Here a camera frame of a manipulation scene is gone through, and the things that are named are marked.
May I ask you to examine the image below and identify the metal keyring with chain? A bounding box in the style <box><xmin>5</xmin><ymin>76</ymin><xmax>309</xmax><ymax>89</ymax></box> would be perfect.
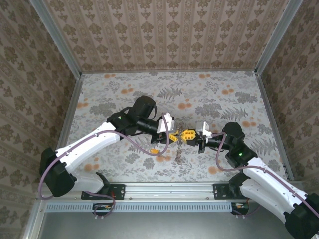
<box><xmin>175</xmin><ymin>129</ymin><xmax>186</xmax><ymax>165</ymax></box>

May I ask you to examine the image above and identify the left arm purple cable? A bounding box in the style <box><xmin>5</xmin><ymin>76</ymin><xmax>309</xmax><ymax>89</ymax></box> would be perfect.
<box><xmin>37</xmin><ymin>113</ymin><xmax>171</xmax><ymax>200</ymax></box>

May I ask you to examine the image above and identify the grey metal panel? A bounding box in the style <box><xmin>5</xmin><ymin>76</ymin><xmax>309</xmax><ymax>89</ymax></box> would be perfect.
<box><xmin>24</xmin><ymin>201</ymin><xmax>300</xmax><ymax>239</ymax></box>

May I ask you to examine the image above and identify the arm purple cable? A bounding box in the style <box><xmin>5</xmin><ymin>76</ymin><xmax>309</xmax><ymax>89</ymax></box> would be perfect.
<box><xmin>37</xmin><ymin>113</ymin><xmax>171</xmax><ymax>200</ymax></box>
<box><xmin>210</xmin><ymin>132</ymin><xmax>319</xmax><ymax>217</ymax></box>

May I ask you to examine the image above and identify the aluminium table side rail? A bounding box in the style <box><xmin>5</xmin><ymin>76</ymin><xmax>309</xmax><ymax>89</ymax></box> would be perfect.
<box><xmin>57</xmin><ymin>74</ymin><xmax>84</xmax><ymax>152</ymax></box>
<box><xmin>255</xmin><ymin>73</ymin><xmax>295</xmax><ymax>181</ymax></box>

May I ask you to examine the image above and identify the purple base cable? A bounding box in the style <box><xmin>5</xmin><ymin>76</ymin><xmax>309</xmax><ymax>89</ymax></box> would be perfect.
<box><xmin>233</xmin><ymin>204</ymin><xmax>262</xmax><ymax>218</ymax></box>
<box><xmin>82</xmin><ymin>191</ymin><xmax>117</xmax><ymax>220</ymax></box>

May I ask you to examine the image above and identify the aluminium corner post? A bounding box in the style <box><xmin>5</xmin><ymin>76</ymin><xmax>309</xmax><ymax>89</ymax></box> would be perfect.
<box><xmin>28</xmin><ymin>0</ymin><xmax>83</xmax><ymax>78</ymax></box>
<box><xmin>254</xmin><ymin>0</ymin><xmax>305</xmax><ymax>77</ymax></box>

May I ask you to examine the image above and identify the slotted grey cable duct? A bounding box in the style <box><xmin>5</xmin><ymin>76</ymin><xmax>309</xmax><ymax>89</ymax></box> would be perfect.
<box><xmin>46</xmin><ymin>202</ymin><xmax>234</xmax><ymax>213</ymax></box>

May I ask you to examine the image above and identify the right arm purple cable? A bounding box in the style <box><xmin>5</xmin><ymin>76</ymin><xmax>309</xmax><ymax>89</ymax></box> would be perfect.
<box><xmin>210</xmin><ymin>132</ymin><xmax>319</xmax><ymax>217</ymax></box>

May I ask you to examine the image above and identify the aluminium mounting rail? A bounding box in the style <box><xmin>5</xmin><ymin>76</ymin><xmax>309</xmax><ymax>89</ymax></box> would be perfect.
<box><xmin>124</xmin><ymin>183</ymin><xmax>215</xmax><ymax>202</ymax></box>

